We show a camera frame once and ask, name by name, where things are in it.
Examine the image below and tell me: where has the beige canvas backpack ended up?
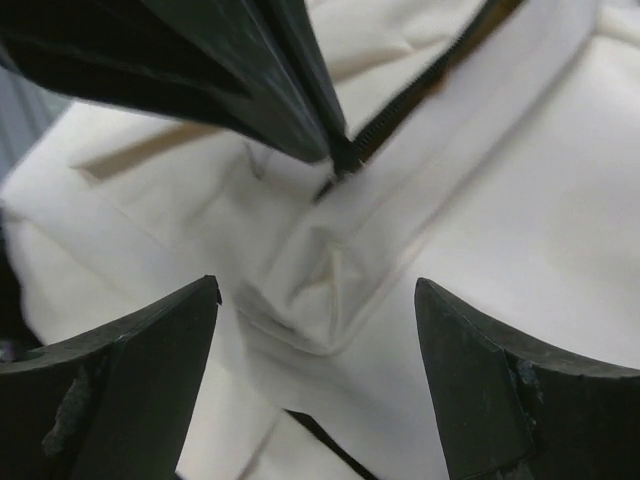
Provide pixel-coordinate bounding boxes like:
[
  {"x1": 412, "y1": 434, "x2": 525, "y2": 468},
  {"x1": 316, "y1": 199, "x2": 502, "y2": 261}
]
[{"x1": 1, "y1": 1, "x2": 639, "y2": 479}]

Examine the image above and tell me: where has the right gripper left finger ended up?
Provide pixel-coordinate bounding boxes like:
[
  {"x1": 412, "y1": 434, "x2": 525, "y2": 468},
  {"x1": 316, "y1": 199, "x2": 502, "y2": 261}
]
[{"x1": 1, "y1": 276, "x2": 221, "y2": 480}]

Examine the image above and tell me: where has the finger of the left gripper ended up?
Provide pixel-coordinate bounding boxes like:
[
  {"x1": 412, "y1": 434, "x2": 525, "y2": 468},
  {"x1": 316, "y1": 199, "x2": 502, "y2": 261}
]
[
  {"x1": 1, "y1": 0, "x2": 330, "y2": 163},
  {"x1": 269, "y1": 0, "x2": 346, "y2": 143}
]

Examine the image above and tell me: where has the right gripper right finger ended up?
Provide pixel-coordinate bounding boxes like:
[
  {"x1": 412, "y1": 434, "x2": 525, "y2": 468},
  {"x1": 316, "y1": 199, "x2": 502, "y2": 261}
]
[{"x1": 415, "y1": 279, "x2": 639, "y2": 479}]

